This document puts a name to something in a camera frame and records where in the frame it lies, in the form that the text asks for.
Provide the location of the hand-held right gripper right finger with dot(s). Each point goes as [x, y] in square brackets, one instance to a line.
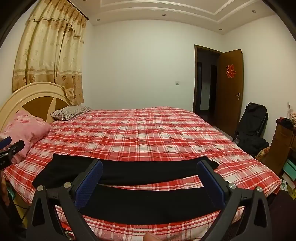
[211, 185]

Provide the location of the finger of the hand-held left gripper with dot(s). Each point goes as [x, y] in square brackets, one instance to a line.
[5, 142]
[16, 148]

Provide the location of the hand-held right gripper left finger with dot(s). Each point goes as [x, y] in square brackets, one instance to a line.
[89, 185]

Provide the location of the black pants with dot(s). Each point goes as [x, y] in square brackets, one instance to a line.
[138, 172]

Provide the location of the person's left forearm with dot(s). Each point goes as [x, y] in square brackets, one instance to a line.
[3, 187]

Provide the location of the person's right hand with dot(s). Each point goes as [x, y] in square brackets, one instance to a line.
[151, 237]

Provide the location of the pink floral pillow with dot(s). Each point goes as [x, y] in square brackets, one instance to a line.
[25, 129]

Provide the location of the black bag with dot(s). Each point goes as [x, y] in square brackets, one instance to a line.
[253, 146]

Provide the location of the cream wooden headboard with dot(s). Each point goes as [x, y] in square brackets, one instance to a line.
[34, 92]

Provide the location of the patterned orange cloth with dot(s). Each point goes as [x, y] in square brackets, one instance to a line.
[262, 154]

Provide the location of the striped grey pillow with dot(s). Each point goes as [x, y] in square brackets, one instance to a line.
[70, 111]

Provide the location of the red plaid bed sheet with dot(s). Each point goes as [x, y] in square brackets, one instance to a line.
[143, 132]

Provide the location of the black folded stroller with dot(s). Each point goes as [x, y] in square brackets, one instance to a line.
[253, 120]

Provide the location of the white cardboard box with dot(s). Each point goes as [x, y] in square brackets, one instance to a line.
[289, 185]

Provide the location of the brown wooden cabinet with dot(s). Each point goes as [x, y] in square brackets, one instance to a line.
[279, 148]

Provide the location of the green box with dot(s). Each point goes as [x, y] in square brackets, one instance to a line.
[290, 170]

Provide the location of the brown wooden door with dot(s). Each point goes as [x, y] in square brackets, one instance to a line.
[227, 104]

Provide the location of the dark item on cabinet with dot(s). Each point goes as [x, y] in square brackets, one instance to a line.
[286, 122]

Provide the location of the beige floral curtain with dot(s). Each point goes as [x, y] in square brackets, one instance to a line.
[50, 55]

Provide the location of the red paper door decoration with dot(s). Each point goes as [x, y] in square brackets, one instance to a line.
[230, 71]

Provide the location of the dark wooden door frame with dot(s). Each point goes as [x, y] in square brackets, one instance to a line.
[196, 81]

